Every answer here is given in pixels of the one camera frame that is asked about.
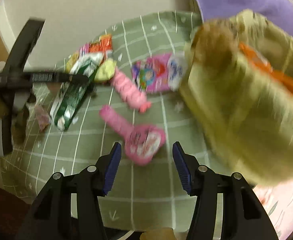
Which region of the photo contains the white milk carton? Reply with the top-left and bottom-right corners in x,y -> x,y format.
50,52 -> 104,131

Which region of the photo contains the red gold snack bag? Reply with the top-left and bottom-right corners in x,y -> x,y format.
79,34 -> 113,56

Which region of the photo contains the yellow trash bag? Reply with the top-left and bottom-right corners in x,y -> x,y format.
179,9 -> 293,185

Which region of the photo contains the orange plastic bread bag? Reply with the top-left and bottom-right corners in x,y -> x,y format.
239,42 -> 293,95

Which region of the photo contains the pink toy hand mirror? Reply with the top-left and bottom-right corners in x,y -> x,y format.
99,105 -> 166,166

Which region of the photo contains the pink cartoon wrapper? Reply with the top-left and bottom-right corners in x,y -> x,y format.
34,105 -> 51,132

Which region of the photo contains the pink caterpillar toy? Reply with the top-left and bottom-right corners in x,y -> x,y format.
111,67 -> 151,113

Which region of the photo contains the green checked tablecloth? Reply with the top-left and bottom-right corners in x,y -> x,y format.
0,10 -> 227,233

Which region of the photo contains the yellow pink chips bag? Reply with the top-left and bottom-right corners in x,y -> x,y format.
94,59 -> 117,83

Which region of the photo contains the pink colourful snack packet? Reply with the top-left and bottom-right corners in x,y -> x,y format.
131,51 -> 188,94

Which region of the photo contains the pink floral bedsheet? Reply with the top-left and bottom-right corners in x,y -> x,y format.
253,180 -> 293,239

